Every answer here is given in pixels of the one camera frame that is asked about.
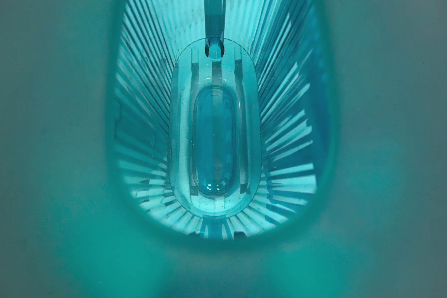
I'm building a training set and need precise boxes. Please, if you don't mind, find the teal translucent watering can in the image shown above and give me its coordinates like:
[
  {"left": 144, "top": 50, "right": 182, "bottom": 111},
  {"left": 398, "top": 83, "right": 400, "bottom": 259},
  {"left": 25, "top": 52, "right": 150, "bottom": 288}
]
[{"left": 0, "top": 1, "right": 447, "bottom": 298}]

